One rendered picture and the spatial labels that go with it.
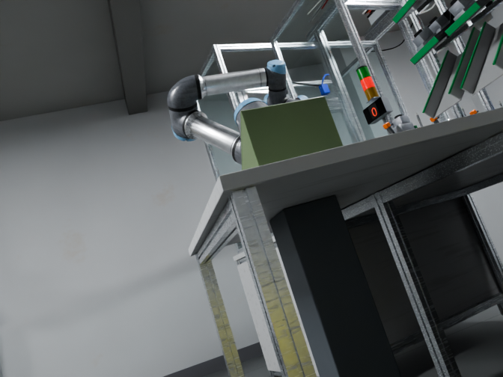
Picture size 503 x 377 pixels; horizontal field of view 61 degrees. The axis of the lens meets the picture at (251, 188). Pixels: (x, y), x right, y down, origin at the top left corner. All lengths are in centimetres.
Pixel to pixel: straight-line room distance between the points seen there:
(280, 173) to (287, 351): 30
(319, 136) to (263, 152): 18
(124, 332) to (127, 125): 208
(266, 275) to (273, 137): 54
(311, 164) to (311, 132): 45
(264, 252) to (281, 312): 10
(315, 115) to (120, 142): 358
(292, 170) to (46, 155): 409
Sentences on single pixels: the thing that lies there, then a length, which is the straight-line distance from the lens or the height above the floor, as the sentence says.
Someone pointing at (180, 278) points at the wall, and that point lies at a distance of 434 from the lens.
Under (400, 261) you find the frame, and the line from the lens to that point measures 150.
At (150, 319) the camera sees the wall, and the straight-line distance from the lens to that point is 432.
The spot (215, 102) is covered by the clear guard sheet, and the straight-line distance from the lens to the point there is 262.
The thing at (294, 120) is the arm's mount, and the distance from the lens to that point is 123.
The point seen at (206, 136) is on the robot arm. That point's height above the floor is 123.
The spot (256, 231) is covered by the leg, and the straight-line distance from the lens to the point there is 75.
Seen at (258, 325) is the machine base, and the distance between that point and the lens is 262.
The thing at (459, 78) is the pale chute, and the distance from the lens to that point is 146.
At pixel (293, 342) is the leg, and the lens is 76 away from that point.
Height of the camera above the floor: 67
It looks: 12 degrees up
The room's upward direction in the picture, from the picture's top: 18 degrees counter-clockwise
